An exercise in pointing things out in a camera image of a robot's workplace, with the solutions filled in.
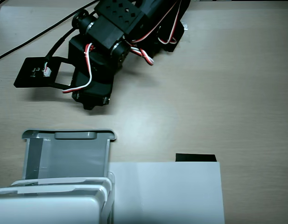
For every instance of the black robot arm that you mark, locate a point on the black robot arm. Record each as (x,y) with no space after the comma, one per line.
(120,14)

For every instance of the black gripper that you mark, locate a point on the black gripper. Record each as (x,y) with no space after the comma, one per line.
(94,96)

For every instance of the white flat plastic piece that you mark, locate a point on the white flat plastic piece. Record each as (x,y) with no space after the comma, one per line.
(169,193)

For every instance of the black wrist camera mount plate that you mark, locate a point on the black wrist camera mount plate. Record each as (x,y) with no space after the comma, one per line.
(29,72)

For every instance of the white closed drawer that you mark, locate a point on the white closed drawer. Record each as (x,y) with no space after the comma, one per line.
(64,180)

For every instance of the black tape strip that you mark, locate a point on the black tape strip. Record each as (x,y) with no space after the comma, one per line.
(195,157)

